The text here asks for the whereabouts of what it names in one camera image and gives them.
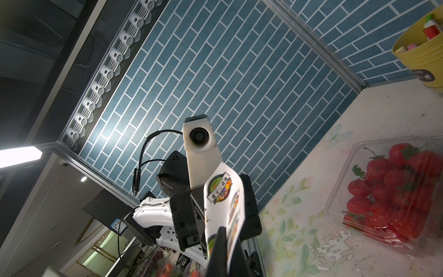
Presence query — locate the overhead LED light strip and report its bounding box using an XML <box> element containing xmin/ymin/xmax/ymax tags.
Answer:
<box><xmin>61</xmin><ymin>1</ymin><xmax>163</xmax><ymax>151</ymax></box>

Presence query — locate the white fruit sticker sheet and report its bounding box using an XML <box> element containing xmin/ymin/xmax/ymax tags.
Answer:
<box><xmin>204</xmin><ymin>162</ymin><xmax>246</xmax><ymax>273</ymax></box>

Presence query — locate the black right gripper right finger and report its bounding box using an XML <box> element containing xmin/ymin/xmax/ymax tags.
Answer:
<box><xmin>229</xmin><ymin>240</ymin><xmax>251</xmax><ymax>277</ymax></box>

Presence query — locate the clear box of strawberries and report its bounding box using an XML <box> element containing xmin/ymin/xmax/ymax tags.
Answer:
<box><xmin>325</xmin><ymin>135</ymin><xmax>443</xmax><ymax>257</ymax></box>

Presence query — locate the yellow pen cup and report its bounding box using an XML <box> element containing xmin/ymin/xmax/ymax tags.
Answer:
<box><xmin>392</xmin><ymin>5</ymin><xmax>443</xmax><ymax>95</ymax></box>

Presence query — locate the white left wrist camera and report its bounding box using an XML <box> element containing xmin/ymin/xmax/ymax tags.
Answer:
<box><xmin>182</xmin><ymin>114</ymin><xmax>223</xmax><ymax>189</ymax></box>

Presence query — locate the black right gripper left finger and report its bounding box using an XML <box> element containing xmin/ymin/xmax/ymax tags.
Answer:
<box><xmin>205</xmin><ymin>227</ymin><xmax>228</xmax><ymax>277</ymax></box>

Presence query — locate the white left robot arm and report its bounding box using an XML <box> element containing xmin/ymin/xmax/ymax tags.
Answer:
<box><xmin>125</xmin><ymin>151</ymin><xmax>209</xmax><ymax>267</ymax></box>

